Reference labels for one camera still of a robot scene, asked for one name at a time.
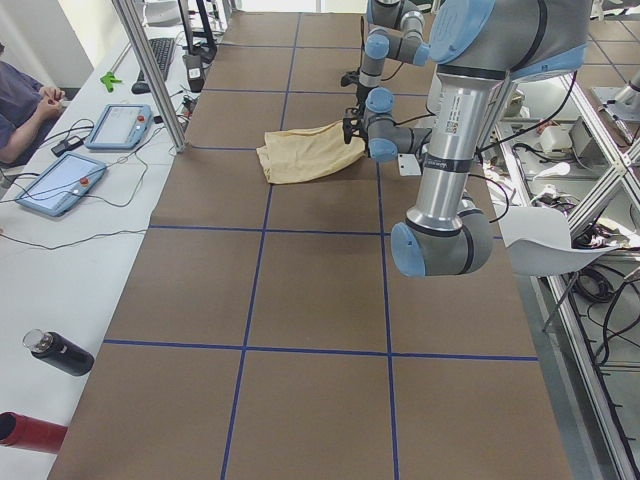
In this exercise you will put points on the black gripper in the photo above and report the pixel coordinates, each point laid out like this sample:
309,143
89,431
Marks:
348,131
361,94

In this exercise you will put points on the cream long-sleeve graphic shirt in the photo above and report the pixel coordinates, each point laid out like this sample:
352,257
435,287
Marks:
301,155

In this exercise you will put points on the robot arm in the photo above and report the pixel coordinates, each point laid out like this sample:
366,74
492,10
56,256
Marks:
396,33
475,46

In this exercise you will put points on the person's forearm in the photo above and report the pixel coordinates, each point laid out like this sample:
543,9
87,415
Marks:
20,139

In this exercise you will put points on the person's hand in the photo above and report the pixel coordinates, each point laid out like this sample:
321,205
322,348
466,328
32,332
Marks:
50,106

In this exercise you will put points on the black keyboard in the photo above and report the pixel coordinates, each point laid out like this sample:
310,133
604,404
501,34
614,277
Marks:
163,50

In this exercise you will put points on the black computer mouse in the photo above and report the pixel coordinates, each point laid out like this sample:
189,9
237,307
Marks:
139,88

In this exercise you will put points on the blue teach pendant far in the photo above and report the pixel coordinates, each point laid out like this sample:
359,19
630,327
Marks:
120,127

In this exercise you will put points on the blue teach pendant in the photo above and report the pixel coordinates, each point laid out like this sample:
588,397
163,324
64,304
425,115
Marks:
120,127
58,188

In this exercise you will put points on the green plastic toy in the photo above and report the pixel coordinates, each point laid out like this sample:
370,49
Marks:
109,80

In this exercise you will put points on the blue teach pendant near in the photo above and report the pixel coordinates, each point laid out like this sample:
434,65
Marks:
58,188

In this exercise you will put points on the black water bottle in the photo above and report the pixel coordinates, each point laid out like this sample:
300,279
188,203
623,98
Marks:
59,352

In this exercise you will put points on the red water bottle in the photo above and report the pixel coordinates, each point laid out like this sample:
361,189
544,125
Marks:
28,433

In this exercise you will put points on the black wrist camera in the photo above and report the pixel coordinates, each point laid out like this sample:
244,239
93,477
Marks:
349,78

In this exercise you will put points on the aluminium frame post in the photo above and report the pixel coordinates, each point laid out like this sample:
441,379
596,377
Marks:
135,32

